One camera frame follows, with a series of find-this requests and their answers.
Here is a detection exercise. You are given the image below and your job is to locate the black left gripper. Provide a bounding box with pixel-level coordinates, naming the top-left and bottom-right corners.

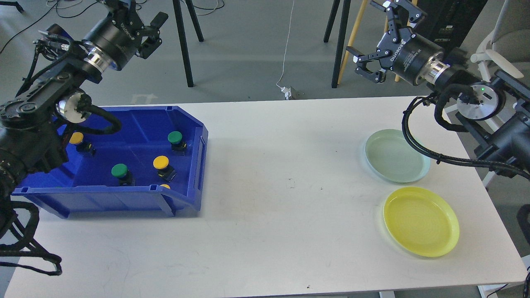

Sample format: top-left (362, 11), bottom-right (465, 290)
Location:
top-left (82, 0), bottom-right (169, 72)

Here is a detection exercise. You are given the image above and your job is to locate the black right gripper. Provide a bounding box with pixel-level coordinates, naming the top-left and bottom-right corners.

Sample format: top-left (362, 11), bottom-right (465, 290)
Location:
top-left (346, 0), bottom-right (443, 86)

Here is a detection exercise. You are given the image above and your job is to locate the yellow button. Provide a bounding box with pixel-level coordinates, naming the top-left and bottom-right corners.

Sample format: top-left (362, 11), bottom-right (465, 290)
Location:
top-left (69, 132), bottom-right (96, 156)
top-left (152, 155), bottom-right (176, 182)

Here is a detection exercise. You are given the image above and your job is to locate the green button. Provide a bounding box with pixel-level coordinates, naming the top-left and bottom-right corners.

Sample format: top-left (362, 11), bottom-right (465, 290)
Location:
top-left (167, 131), bottom-right (187, 156)
top-left (111, 163), bottom-right (135, 186)

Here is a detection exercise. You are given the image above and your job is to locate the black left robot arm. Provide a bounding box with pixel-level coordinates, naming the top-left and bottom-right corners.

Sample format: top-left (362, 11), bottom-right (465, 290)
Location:
top-left (0, 0), bottom-right (169, 276)

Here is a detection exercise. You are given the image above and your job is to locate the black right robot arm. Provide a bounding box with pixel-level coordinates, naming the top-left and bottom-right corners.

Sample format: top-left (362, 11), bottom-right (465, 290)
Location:
top-left (347, 0), bottom-right (529, 179)

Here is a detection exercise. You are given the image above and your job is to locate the light green plate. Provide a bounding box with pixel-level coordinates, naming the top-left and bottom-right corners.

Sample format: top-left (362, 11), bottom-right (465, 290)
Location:
top-left (364, 130), bottom-right (431, 184)

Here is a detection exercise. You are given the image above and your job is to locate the yellow plate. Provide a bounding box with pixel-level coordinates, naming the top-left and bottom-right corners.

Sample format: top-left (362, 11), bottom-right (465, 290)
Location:
top-left (383, 187), bottom-right (460, 258)

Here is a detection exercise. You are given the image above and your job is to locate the black tripod left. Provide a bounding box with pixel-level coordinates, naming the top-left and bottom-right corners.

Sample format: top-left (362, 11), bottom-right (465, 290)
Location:
top-left (172, 0), bottom-right (205, 87)

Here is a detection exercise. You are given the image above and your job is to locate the black tripod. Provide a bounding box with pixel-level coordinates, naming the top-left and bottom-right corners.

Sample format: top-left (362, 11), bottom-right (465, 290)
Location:
top-left (172, 0), bottom-right (205, 87)
top-left (323, 0), bottom-right (352, 89)

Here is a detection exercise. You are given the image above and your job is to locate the wooden leg stand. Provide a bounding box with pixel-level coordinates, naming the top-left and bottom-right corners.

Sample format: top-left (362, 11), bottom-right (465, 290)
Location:
top-left (337, 0), bottom-right (369, 84)

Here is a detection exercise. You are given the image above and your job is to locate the black tripod right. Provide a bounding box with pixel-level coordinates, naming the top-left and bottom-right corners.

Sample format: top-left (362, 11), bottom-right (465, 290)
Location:
top-left (323, 0), bottom-right (352, 89)

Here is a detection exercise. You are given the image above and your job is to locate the black cabinet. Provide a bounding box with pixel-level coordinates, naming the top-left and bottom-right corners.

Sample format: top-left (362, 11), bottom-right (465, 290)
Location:
top-left (415, 0), bottom-right (487, 53)

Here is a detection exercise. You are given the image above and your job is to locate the grey office chair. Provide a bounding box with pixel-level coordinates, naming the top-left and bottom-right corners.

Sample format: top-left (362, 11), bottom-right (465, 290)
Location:
top-left (471, 0), bottom-right (530, 137)

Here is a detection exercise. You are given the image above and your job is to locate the blue plastic bin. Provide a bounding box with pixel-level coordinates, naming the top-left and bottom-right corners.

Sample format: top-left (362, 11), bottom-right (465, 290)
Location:
top-left (13, 106), bottom-right (208, 218)

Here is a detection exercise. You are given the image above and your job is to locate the white cable with plug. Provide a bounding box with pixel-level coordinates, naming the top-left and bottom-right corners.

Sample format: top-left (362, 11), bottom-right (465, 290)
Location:
top-left (276, 0), bottom-right (305, 100)

